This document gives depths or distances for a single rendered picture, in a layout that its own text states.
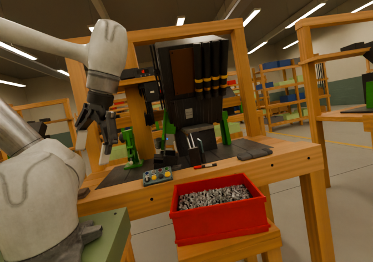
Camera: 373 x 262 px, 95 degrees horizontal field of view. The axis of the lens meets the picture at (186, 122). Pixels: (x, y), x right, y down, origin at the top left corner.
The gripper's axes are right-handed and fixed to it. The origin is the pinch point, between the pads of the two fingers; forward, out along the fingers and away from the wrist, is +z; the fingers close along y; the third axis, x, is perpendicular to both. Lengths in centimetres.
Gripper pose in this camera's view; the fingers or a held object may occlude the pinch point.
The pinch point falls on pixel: (91, 153)
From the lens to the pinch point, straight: 64.9
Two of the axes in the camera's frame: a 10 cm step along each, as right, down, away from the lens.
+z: -2.2, 9.7, 1.2
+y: -8.4, -2.5, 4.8
